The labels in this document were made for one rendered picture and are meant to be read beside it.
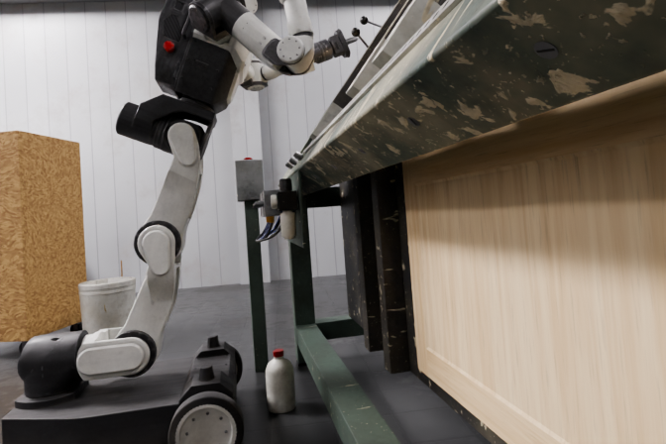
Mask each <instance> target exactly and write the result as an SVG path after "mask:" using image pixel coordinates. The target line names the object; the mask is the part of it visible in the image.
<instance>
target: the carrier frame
mask: <svg viewBox="0 0 666 444"><path fill-rule="evenodd" d="M302 201H303V215H304V230H305V244H306V248H302V247H300V246H297V245H295V244H293V243H291V242H290V241H288V253H289V268H290V282H291V297H292V312H293V326H294V341H295V356H296V361H297V364H298V366H299V367H300V366H307V367H308V369H309V371H310V373H311V375H312V377H313V379H314V381H315V383H316V386H317V388H318V390H319V392H320V394H321V397H322V399H323V401H324V403H325V405H326V407H327V410H328V412H329V414H330V416H331V418H332V421H333V423H334V425H335V427H336V429H337V431H338V434H339V436H340V438H341V440H342V442H343V444H401V443H400V442H399V440H398V439H397V437H396V436H395V435H394V433H393V432H392V430H391V429H390V428H389V426H388V424H387V423H386V422H385V420H384V419H383V417H382V416H381V415H380V413H379V412H378V411H377V409H376V408H375V406H374V405H373V404H372V402H371V401H370V399H369V398H368V397H367V395H366V394H365V392H364V391H363V390H362V388H361V387H360V385H359V384H358V383H357V381H356V380H355V378H354V377H353V376H352V374H351V373H350V371H349V370H348V369H347V367H346V366H345V364H344V363H343V362H342V360H341V359H340V357H339V356H338V355H337V353H336V352H335V351H334V349H333V348H332V346H331V345H330V344H329V342H328V341H327V340H329V339H337V338H344V337H352V336H360V335H364V338H365V347H366V348H367V350H368V351H369V352H375V351H381V350H384V359H385V368H386V369H387V370H388V371H389V372H390V373H391V374H396V373H403V372H409V371H411V372H412V373H414V374H415V375H416V376H417V377H418V378H419V379H420V380H421V381H423V382H424V383H425V384H426V385H427V386H428V387H429V388H430V389H432V390H433V391H434V392H435V393H436V394H437V395H438V396H439V397H441V398H442V399H443V400H444V401H445V402H446V403H447V404H448V405H449V406H451V407H452V408H453V409H454V410H455V411H456V412H457V413H458V414H460V415H461V416H462V417H463V418H464V419H465V420H466V421H467V422H468V423H470V424H471V425H472V426H473V427H474V428H475V429H476V430H477V431H479V432H480V433H481V434H482V435H483V436H484V437H485V438H486V439H487V440H489V441H490V442H491V443H492V444H507V443H506V442H505V441H504V440H502V439H501V438H500V437H499V436H498V435H496V434H495V433H494V432H493V431H492V430H491V429H490V428H489V427H488V426H487V425H486V424H484V423H483V422H482V421H481V420H480V419H478V418H477V417H476V416H475V415H474V414H473V413H471V412H470V411H469V410H468V409H467V408H465V407H464V406H463V405H462V404H461V403H459V402H458V401H457V400H456V399H455V398H453V397H452V396H451V395H450V394H449V393H448V392H446V391H445V390H444V389H443V388H441V387H440V386H439V385H437V384H436V383H434V382H433V381H432V380H431V379H430V378H429V377H427V376H426V375H425V374H424V373H423V372H421V371H420V370H419V369H418V364H417V351H416V338H415V325H414V312H413V300H412V287H411V274H410V261H409V249H408V236H407V224H406V211H405V198H404V185H403V172H402V162H401V163H398V164H395V165H392V166H388V167H385V168H382V169H379V170H376V171H373V172H370V173H367V174H364V175H362V176H359V177H356V178H353V179H350V180H347V181H344V182H341V183H339V186H332V187H327V188H324V189H321V190H318V191H315V192H313V193H310V194H307V195H304V196H302ZM331 206H341V216H342V230H343V244H344V257H345V271H346V285H347V298H348V311H349V315H342V316H334V317H326V318H317V319H315V312H314V298H313V284H312V270H311V256H310V242H309V228H308V213H307V208H316V207H331Z"/></svg>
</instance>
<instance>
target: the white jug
mask: <svg viewBox="0 0 666 444"><path fill-rule="evenodd" d="M273 354H274V359H272V360H271V361H270V362H269V363H268V365H267V368H266V384H267V400H268V410H269V411H270V412H272V413H286V412H289V411H292V410H293V409H295V406H296V400H295V385H294V371H293V366H292V364H291V362H290V360H288V359H286V358H284V357H283V349H275V350H273Z"/></svg>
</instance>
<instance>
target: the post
mask: <svg viewBox="0 0 666 444"><path fill-rule="evenodd" d="M256 201H258V200H252V201H245V202H244V206H245V221H246V237H247V252H248V267H249V283H250V297H251V313H252V328H253V344H254V359H255V372H262V371H265V370H266V368H267V365H268V362H269V356H268V341H267V326H266V312H265V297H264V282H263V266H262V251H261V242H256V239H257V238H258V237H259V236H260V221H259V208H253V204H254V203H255V202H256Z"/></svg>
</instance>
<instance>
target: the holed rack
mask: <svg viewBox="0 0 666 444"><path fill-rule="evenodd" d="M461 1H462V0H447V1H446V2H445V3H444V4H443V5H442V6H441V7H440V8H439V9H438V10H437V11H436V12H435V13H434V14H433V15H432V16H431V17H430V19H429V20H428V21H427V22H426V23H425V24H424V25H423V26H422V27H421V28H420V29H419V30H418V31H417V32H416V33H415V34H414V35H413V36H412V37H411V38H410V40H409V41H408V42H407V43H406V44H405V45H404V46H403V47H402V48H401V49H400V50H399V51H398V52H397V53H396V54H395V55H394V56H393V57H392V58H391V60H390V61H389V62H388V63H387V64H386V65H385V66H384V67H383V68H382V69H381V70H380V71H379V72H378V73H377V74H376V75H375V76H374V77H373V79H372V80H371V81H370V82H369V83H368V84H367V85H366V86H365V87H364V88H363V89H362V90H361V91H360V92H359V93H358V94H357V95H356V96H355V97H354V98H353V100H352V101H351V102H350V103H349V104H348V105H347V106H346V107H345V108H344V109H343V110H342V111H341V112H340V113H339V114H338V115H337V116H336V117H335V118H334V120H333V121H332V122H331V123H330V124H329V125H328V126H327V127H326V128H325V129H324V130H323V131H322V132H321V133H320V134H319V135H318V136H317V137H316V138H315V140H314V141H313V142H312V143H311V144H310V145H309V146H308V147H307V148H306V149H305V150H304V151H303V153H302V154H303V155H305V154H306V153H307V152H308V151H309V150H310V149H311V148H312V147H313V146H314V145H315V144H316V143H317V142H318V141H319V140H320V139H321V138H322V137H323V136H324V135H325V134H326V133H327V132H328V131H329V130H330V129H331V128H332V127H333V126H334V125H335V124H336V123H337V122H338V121H339V120H340V119H341V118H342V117H343V116H345V115H346V114H347V113H348V112H349V111H350V110H351V109H352V108H353V107H354V106H355V105H356V104H357V103H358V102H359V101H360V100H361V99H362V98H363V97H364V96H365V95H366V94H367V93H368V92H369V91H370V90H371V89H372V88H373V87H374V86H375V85H376V84H377V83H378V82H379V81H380V80H381V79H382V78H383V77H384V76H385V75H386V74H387V73H388V72H389V71H390V70H391V69H392V68H393V67H394V66H396V65H397V64H398V63H399V62H400V61H401V60H402V59H403V58H404V57H405V56H406V55H407V54H408V53H409V52H410V51H411V50H412V49H413V48H414V47H415V46H416V45H417V44H418V43H419V42H420V41H421V40H422V39H423V38H424V37H425V36H426V35H427V34H428V33H429V32H430V31H431V30H432V29H433V28H434V27H435V26H436V25H437V24H438V23H439V22H440V21H441V20H442V19H443V18H445V17H446V16H447V15H448V14H449V13H450V12H451V11H452V10H453V9H454V8H455V7H456V6H457V5H458V4H459V3H460V2H461Z"/></svg>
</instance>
